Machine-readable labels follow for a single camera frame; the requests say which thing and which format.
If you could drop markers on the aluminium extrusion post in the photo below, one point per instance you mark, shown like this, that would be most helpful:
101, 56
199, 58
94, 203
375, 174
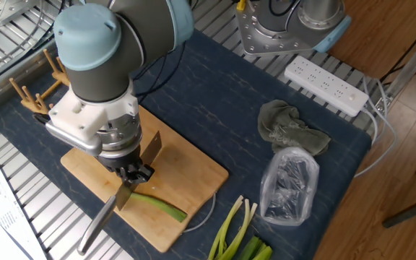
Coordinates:
410, 68

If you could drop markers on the green scallion leaves bundle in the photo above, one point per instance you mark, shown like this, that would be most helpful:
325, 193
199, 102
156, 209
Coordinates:
253, 249

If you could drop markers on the clear plastic bag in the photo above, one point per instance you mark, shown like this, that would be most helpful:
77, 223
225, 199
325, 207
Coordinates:
289, 187

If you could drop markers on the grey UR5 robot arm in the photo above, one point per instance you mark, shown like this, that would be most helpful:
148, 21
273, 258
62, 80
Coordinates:
96, 83

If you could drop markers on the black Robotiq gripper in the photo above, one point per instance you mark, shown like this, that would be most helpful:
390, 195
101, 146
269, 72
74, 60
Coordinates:
121, 162

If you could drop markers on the grey-green rag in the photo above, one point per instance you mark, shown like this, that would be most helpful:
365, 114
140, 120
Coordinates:
287, 126

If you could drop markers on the steel cleaver knife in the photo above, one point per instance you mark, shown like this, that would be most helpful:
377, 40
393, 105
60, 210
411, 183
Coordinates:
152, 148

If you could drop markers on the office chair base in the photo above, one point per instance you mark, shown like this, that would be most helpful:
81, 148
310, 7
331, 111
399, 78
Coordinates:
410, 210

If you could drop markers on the single scallion stalk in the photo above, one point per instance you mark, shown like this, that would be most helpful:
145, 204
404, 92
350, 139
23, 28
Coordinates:
161, 206

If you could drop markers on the wooden dish rack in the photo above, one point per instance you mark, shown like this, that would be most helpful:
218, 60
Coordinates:
31, 104

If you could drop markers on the wooden cutting board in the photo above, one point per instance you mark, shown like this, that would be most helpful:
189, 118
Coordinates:
186, 169

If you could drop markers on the scallion with white stem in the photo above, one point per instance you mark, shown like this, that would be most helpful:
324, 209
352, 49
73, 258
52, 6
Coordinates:
247, 213
229, 218
252, 213

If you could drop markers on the yellow plug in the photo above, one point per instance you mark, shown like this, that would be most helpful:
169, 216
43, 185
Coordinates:
241, 4

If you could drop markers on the dark blue marbled mat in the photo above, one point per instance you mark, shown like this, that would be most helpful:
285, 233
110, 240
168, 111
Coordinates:
211, 108

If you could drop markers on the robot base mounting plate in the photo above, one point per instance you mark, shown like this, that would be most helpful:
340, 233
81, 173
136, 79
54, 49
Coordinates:
265, 41

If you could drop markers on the white power strip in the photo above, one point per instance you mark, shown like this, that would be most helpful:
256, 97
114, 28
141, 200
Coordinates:
323, 85

